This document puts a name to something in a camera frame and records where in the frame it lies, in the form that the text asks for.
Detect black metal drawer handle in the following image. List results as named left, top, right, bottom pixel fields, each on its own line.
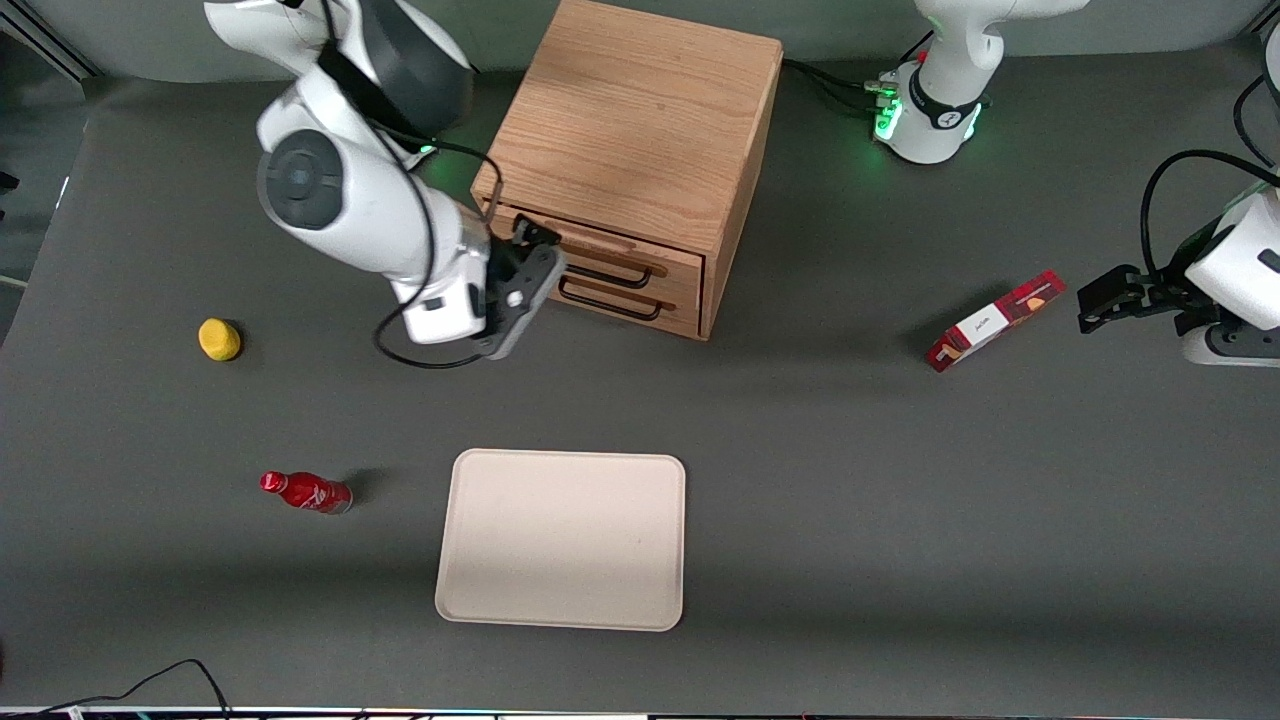
left=562, top=262, right=653, bottom=291
left=556, top=280, right=663, bottom=322

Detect wooden drawer with notch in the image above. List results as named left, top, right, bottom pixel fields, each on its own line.
left=490, top=203, right=706, bottom=301

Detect wooden drawer cabinet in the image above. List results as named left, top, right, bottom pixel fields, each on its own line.
left=470, top=0, right=785, bottom=343

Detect wooden drawer without notch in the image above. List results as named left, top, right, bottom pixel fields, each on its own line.
left=545, top=270, right=703, bottom=339

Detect red and white snack box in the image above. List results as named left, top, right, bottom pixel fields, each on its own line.
left=925, top=270, right=1067, bottom=373

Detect yellow lemon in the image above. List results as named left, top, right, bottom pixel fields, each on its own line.
left=198, top=318, right=242, bottom=362

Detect red soda bottle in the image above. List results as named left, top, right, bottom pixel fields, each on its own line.
left=260, top=471, right=353, bottom=515

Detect beige rectangular plastic tray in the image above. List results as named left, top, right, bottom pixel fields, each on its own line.
left=435, top=450, right=687, bottom=633

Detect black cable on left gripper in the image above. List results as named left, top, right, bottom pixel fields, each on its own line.
left=1140, top=150, right=1280, bottom=286

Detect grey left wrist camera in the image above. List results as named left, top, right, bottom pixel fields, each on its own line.
left=1182, top=320, right=1280, bottom=368

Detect black looped cable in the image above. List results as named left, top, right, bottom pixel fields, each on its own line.
left=1232, top=75, right=1280, bottom=169

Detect black base cable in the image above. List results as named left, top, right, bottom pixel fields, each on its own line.
left=782, top=58, right=883, bottom=93
left=800, top=70, right=883, bottom=119

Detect thin black table-edge cable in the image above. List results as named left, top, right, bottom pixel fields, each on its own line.
left=0, top=658, right=233, bottom=720

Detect dark metal frame rail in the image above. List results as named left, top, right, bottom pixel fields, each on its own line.
left=0, top=0, right=101, bottom=81

